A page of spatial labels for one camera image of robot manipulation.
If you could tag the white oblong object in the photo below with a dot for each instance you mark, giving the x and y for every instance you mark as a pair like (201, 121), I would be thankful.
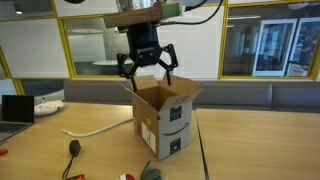
(48, 107)

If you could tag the open cardboard shipping box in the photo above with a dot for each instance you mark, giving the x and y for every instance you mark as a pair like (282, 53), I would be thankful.
(176, 133)

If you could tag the red white plush ball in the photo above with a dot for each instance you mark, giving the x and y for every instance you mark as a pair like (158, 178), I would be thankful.
(128, 177)

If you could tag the orange black tape measure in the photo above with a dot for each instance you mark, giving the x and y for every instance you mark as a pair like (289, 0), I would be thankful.
(77, 177)

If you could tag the white framed display cabinet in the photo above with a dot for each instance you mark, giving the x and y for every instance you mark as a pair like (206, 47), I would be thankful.
(275, 46)
(305, 46)

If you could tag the white wall panel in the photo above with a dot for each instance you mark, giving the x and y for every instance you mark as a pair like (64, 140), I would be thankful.
(193, 50)
(33, 50)

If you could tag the green plush toy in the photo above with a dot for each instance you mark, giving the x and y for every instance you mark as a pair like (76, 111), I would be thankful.
(151, 174)

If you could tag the dark open laptop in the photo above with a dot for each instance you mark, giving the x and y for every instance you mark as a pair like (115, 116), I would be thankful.
(18, 108)

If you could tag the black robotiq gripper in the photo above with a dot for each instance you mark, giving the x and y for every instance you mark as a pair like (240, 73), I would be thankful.
(145, 46)

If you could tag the small orange object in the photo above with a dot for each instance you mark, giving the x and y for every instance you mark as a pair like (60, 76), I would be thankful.
(2, 151)

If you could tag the grey upholstered bench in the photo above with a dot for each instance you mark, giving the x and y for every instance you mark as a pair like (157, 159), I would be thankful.
(233, 95)

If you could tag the round white table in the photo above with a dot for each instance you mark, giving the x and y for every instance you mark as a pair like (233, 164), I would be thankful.
(111, 62)

